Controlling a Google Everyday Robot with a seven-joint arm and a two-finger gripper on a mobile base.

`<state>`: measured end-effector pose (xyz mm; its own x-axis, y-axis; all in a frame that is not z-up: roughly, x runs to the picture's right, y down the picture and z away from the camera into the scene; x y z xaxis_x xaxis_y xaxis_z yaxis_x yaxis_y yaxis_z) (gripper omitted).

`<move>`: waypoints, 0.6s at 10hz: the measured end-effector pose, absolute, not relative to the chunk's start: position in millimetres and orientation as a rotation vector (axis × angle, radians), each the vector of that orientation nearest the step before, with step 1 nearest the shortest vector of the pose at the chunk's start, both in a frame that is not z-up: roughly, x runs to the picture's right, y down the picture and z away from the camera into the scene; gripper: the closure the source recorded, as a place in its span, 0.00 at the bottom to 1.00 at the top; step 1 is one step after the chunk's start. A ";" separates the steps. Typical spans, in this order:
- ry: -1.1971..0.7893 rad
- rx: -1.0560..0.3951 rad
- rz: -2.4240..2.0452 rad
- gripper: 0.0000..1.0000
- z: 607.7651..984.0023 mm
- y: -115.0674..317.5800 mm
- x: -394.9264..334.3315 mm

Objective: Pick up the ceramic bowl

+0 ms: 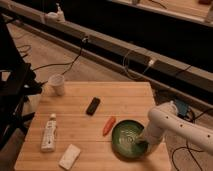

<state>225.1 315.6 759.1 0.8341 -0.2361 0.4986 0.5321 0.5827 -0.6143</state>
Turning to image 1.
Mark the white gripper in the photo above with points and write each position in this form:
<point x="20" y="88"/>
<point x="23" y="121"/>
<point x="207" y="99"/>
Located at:
<point x="145" y="137"/>

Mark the green ceramic bowl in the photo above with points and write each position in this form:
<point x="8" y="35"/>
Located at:
<point x="125" y="139"/>

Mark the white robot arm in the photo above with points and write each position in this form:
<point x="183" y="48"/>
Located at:
<point x="163" y="118"/>

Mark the orange carrot toy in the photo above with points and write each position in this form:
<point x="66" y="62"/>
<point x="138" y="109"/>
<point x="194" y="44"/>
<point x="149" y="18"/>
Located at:
<point x="108" y="126"/>

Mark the blue box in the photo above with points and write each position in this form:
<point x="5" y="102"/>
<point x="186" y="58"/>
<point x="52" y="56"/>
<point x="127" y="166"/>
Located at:
<point x="182" y="108"/>

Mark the black rectangular remote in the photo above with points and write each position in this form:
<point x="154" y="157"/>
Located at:
<point x="93" y="106"/>

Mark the white sponge block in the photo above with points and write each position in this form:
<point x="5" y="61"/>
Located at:
<point x="69" y="157"/>

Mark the white tube bottle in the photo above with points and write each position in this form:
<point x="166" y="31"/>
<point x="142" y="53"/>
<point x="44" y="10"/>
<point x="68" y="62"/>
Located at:
<point x="48" y="140"/>

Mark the grey metal rail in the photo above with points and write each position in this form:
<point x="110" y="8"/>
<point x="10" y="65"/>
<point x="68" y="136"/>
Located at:
<point x="174" y="54"/>

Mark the black stand frame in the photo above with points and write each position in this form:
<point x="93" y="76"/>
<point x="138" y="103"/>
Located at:
<point x="17" y="81"/>

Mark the white object on rail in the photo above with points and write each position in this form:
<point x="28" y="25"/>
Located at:
<point x="58" y="15"/>

